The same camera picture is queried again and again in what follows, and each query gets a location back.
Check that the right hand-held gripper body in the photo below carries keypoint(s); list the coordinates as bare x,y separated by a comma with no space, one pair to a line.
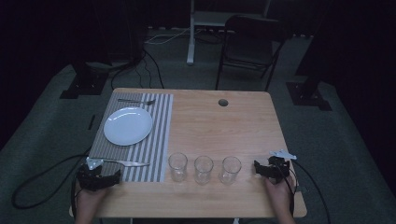
280,168

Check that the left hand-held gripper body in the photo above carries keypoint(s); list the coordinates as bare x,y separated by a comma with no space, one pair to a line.
88,180

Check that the person's left hand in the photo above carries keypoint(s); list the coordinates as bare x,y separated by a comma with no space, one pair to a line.
91,199

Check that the person's right hand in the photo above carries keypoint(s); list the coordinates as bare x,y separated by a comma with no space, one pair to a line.
279,193

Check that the silver table knife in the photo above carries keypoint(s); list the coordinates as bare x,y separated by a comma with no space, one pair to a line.
127,162

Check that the clear drinking glass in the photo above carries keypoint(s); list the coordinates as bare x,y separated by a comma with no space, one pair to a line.
203,169
230,169
177,166

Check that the white round plate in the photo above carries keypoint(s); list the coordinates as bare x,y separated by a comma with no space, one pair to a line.
128,126

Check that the small black floor object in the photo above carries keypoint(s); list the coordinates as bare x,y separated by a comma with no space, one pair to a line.
91,122

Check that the grey striped placemat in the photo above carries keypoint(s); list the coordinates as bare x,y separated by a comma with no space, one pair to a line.
155,130

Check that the silver fork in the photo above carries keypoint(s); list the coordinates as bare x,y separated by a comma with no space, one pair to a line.
137,101

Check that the black folding chair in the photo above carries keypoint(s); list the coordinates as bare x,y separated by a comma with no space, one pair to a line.
249,46

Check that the black stand with base plate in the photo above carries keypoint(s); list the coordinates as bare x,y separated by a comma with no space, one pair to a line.
308,93
84,84

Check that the white metal stand frame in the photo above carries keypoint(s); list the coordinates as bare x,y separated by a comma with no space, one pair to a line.
191,37

